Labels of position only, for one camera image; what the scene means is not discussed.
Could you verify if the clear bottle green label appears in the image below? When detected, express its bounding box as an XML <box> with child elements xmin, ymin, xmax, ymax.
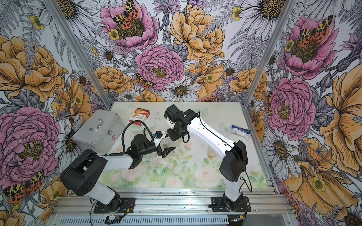
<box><xmin>207</xmin><ymin>147</ymin><xmax>218</xmax><ymax>158</ymax></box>

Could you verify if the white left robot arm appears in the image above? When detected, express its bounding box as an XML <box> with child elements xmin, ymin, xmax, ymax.
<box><xmin>60</xmin><ymin>134</ymin><xmax>175</xmax><ymax>213</ymax></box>

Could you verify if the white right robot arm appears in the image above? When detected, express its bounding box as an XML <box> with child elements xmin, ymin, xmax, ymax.
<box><xmin>165</xmin><ymin>105</ymin><xmax>248</xmax><ymax>212</ymax></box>

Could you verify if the red cigarette box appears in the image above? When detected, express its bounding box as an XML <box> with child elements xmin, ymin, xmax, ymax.
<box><xmin>129</xmin><ymin>108</ymin><xmax>150</xmax><ymax>122</ymax></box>

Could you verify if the silver metal case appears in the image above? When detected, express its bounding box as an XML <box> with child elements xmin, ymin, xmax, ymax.
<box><xmin>72</xmin><ymin>110</ymin><xmax>125</xmax><ymax>154</ymax></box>

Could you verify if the blue white bandage packet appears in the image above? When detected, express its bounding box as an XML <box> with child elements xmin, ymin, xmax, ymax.
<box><xmin>231</xmin><ymin>125</ymin><xmax>251</xmax><ymax>138</ymax></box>

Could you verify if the small green circuit board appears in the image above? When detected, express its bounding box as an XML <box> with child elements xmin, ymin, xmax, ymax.
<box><xmin>104</xmin><ymin>215</ymin><xmax>122</xmax><ymax>225</ymax></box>

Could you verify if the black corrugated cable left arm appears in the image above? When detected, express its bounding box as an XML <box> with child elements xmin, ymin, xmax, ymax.
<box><xmin>121</xmin><ymin>120</ymin><xmax>155</xmax><ymax>154</ymax></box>

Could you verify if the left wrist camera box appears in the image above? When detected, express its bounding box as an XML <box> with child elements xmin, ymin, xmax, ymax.
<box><xmin>153</xmin><ymin>131</ymin><xmax>167</xmax><ymax>147</ymax></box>

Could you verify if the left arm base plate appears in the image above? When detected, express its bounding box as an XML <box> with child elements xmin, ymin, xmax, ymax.
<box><xmin>93</xmin><ymin>197</ymin><xmax>136</xmax><ymax>214</ymax></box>

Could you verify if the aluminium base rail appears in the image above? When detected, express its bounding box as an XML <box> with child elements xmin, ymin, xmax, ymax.
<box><xmin>48</xmin><ymin>188</ymin><xmax>297</xmax><ymax>226</ymax></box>

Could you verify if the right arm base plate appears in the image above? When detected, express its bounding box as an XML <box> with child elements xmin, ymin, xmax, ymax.
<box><xmin>208</xmin><ymin>195</ymin><xmax>251</xmax><ymax>213</ymax></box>

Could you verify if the left aluminium corner post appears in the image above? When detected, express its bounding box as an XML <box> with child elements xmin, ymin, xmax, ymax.
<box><xmin>44</xmin><ymin>1</ymin><xmax>113</xmax><ymax>111</ymax></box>

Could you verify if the aluminium corner post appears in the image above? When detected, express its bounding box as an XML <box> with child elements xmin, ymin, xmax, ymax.
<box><xmin>243</xmin><ymin>0</ymin><xmax>297</xmax><ymax>109</ymax></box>
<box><xmin>44</xmin><ymin>1</ymin><xmax>113</xmax><ymax>111</ymax></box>

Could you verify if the right aluminium corner post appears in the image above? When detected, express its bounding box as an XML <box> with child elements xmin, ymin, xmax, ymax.
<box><xmin>243</xmin><ymin>0</ymin><xmax>297</xmax><ymax>109</ymax></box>

